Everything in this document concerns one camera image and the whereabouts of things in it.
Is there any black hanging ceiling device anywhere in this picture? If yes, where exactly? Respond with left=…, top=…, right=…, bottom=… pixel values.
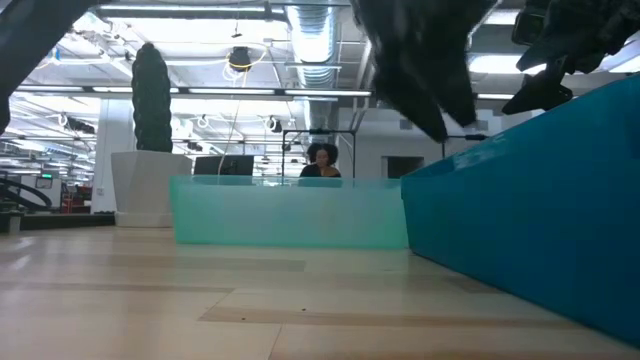
left=228, top=45, right=253, bottom=73

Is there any dark wall screen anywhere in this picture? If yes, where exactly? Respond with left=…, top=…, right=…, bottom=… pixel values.
left=385, top=155, right=425, bottom=180

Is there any person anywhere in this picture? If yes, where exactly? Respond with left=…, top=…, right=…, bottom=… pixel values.
left=298, top=142, right=343, bottom=179

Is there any black computer monitor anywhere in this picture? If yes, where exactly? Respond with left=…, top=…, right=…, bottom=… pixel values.
left=193, top=154, right=255, bottom=177

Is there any long ceiling light strip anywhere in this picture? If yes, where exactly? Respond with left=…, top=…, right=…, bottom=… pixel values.
left=14, top=85, right=374, bottom=99

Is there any silver ventilation duct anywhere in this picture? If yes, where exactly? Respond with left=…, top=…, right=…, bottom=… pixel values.
left=284, top=4, right=344, bottom=131

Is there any tall dark cactus plant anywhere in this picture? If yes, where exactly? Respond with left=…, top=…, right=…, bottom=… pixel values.
left=130, top=42, right=174, bottom=154

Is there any white angular planter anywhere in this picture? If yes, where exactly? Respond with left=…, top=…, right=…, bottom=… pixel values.
left=110, top=149, right=194, bottom=229

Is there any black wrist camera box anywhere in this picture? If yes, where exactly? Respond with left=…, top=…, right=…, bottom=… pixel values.
left=510, top=5, right=549, bottom=47

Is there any blue plastic bin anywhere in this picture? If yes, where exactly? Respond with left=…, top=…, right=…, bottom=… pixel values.
left=399, top=73, right=640, bottom=349

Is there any black low platform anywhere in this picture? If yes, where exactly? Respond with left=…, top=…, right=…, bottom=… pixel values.
left=19, top=213, right=116, bottom=232

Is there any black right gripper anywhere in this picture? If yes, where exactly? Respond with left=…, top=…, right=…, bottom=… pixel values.
left=501, top=0, right=640, bottom=116

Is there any translucent green plastic bin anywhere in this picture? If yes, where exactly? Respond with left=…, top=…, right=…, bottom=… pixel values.
left=168, top=174, right=410, bottom=250

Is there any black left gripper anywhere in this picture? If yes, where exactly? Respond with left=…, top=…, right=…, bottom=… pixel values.
left=349, top=0, right=499, bottom=144

